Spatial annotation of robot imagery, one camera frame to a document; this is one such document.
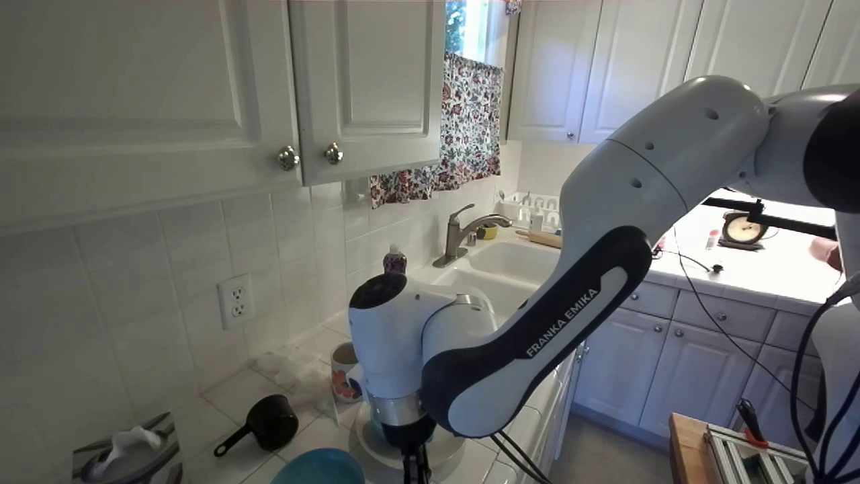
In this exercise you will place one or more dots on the white kitchen sink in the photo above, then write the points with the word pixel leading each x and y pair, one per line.
pixel 503 274

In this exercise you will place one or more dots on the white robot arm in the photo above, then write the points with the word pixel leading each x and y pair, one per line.
pixel 439 358

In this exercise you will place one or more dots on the blue lower cabinets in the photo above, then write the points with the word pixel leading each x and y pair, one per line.
pixel 683 350

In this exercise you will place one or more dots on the floral window curtain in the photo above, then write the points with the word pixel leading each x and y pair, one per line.
pixel 472 135

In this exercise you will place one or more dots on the floral ceramic mug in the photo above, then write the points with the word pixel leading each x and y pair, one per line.
pixel 341 362

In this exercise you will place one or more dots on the black camera tripod arm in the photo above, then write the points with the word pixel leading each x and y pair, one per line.
pixel 752 210

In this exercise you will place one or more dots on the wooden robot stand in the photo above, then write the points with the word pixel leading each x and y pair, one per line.
pixel 692 462

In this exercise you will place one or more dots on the purple dish soap bottle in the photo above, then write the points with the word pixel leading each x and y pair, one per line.
pixel 392 263

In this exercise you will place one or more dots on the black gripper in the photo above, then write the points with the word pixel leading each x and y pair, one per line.
pixel 408 440

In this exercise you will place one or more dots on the white wall outlet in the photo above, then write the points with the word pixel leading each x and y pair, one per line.
pixel 238 302

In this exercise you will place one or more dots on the round scale on counter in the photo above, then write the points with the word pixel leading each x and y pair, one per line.
pixel 739 233

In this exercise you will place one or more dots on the crumpled clear plastic wrap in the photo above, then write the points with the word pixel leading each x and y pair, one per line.
pixel 298 376

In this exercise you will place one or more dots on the metal sink faucet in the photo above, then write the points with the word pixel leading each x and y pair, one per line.
pixel 458 235

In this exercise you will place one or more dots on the black measuring cup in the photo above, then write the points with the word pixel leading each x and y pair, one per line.
pixel 273 423

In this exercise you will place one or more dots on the white upper cabinet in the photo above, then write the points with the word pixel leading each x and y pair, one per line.
pixel 130 103

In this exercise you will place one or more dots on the grey striped oven mitt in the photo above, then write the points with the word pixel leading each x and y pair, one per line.
pixel 140 455

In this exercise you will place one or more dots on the blue bowl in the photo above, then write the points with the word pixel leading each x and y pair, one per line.
pixel 320 466

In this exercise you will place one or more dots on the white round plate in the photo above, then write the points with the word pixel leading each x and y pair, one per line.
pixel 370 435

